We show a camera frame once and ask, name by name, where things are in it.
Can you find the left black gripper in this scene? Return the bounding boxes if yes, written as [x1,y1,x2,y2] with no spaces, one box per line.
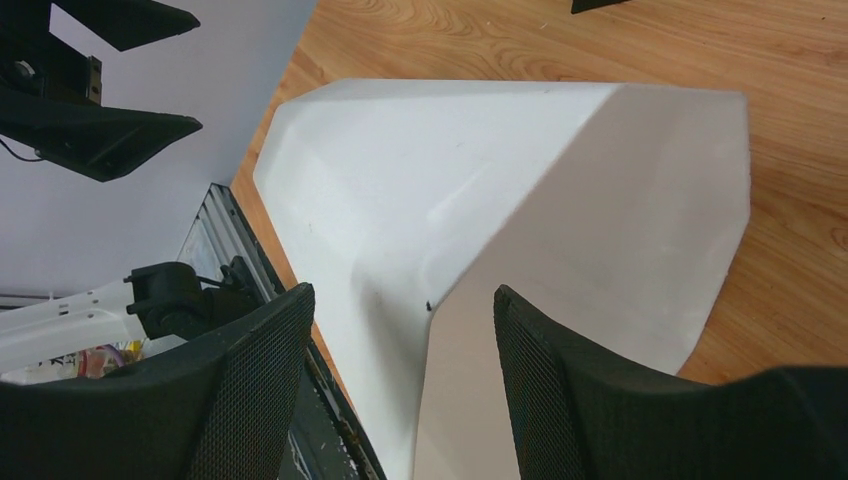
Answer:
[1,0,202,182]

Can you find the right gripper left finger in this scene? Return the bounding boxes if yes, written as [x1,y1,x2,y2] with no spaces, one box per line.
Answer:
[1,283,315,479]

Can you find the large white container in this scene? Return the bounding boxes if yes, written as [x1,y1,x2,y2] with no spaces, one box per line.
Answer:
[253,79,751,479]

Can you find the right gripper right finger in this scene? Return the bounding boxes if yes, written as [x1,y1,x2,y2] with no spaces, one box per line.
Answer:
[493,285,847,479]

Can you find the aluminium frame rails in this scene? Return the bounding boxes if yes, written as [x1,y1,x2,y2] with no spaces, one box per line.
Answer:
[177,183,285,302]

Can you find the black white checkerboard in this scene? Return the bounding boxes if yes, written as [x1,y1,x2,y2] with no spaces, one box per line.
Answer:
[571,0,628,15]

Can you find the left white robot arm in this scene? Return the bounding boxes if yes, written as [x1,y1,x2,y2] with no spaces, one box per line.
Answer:
[1,1,201,372]

